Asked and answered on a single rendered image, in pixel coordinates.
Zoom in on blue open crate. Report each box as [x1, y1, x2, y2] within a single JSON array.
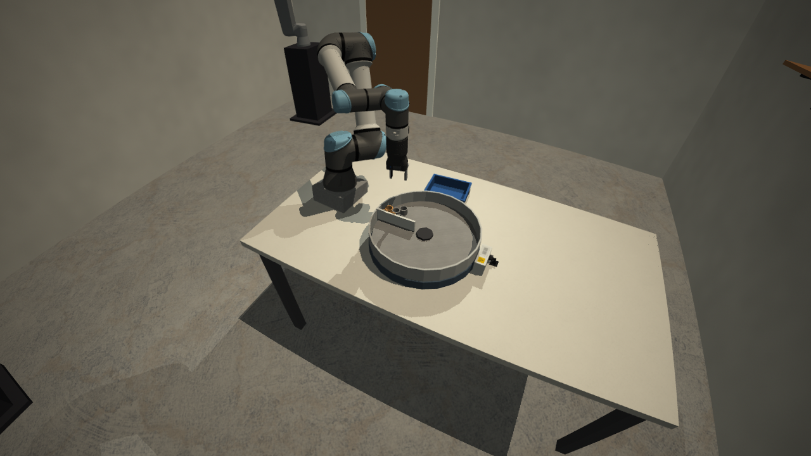
[[424, 174, 472, 203]]

